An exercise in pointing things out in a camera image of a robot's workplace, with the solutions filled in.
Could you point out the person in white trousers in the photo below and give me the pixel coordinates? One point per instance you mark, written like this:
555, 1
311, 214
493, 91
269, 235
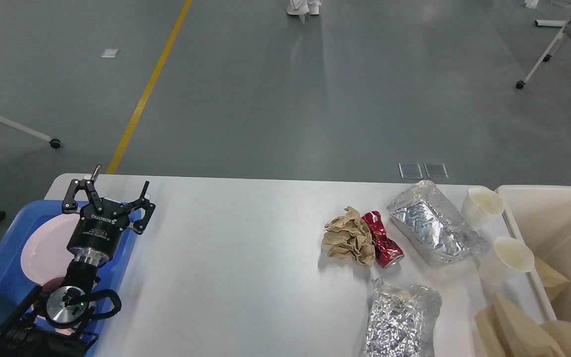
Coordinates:
302, 7

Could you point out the cream paper cup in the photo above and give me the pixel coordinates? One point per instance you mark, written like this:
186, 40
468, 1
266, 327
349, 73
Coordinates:
508, 258
480, 205

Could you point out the floor socket plate left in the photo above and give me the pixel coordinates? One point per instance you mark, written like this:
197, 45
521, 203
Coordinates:
410, 171

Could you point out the pink plate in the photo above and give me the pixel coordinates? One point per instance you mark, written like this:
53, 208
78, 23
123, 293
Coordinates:
45, 256

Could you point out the floor socket plate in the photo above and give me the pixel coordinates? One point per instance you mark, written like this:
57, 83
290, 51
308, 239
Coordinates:
436, 171
410, 171

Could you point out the beige waste bin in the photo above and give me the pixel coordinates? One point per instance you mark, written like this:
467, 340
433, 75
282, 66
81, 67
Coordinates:
540, 217

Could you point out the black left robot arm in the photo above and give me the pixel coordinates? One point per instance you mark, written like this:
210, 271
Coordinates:
24, 335

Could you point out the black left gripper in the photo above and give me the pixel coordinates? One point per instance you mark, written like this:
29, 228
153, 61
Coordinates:
98, 230

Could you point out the brown paper bag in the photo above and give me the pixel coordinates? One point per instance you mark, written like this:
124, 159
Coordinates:
507, 331

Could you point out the crumpled brown paper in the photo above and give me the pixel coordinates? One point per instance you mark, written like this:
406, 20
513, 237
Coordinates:
348, 236

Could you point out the floor socket plate right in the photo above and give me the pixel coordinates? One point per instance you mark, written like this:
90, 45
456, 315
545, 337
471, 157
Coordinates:
436, 171

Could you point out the silver foil bag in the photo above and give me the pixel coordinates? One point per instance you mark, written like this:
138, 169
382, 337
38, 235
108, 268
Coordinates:
401, 321
434, 226

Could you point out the crushed red can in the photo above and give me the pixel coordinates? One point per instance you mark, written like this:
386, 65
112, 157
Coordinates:
388, 252

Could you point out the pink ribbed mug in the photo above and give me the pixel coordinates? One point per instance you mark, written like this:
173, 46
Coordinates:
55, 285

